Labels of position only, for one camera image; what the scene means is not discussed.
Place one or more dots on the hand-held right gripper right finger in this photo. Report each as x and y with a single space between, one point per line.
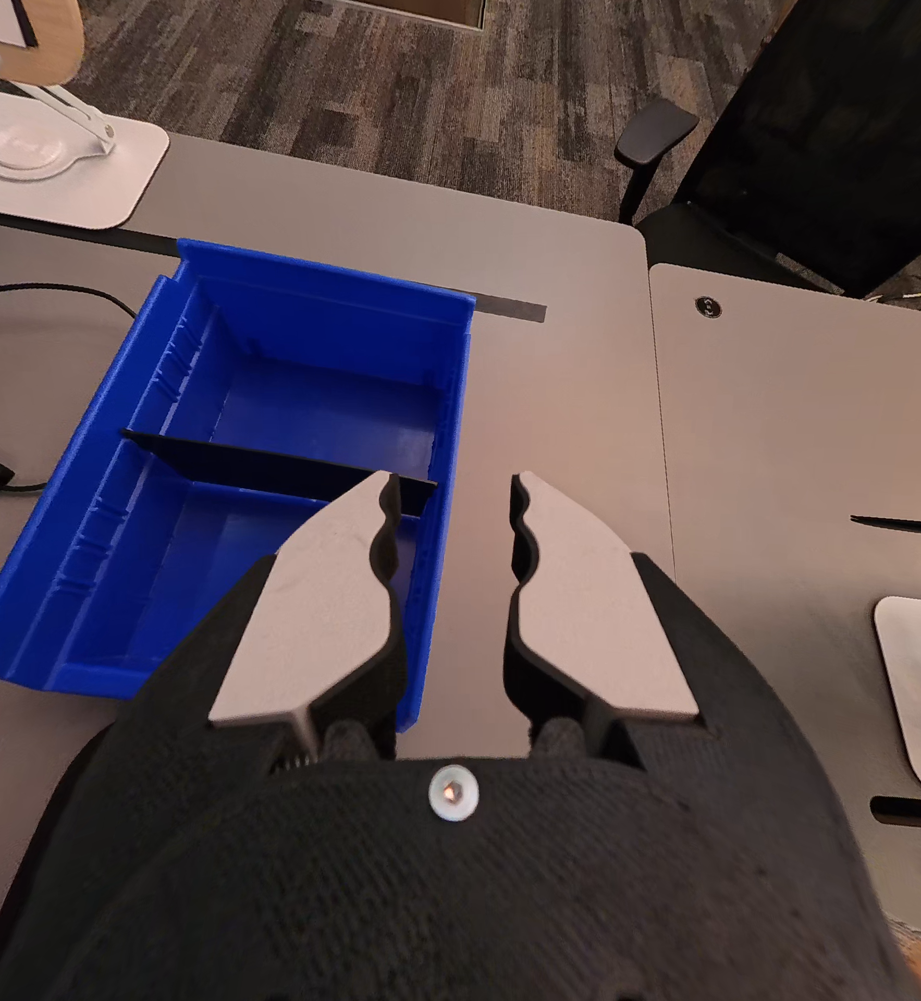
601 618

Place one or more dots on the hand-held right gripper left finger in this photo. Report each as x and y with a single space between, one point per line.
312 610

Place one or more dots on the blue plastic bin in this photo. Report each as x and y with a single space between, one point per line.
312 407

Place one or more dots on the black bin divider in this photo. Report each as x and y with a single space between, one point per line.
272 469

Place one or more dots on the white stand base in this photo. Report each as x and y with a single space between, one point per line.
914 672
116 180

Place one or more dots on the black mesh office chair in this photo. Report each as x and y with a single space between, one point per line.
820 117

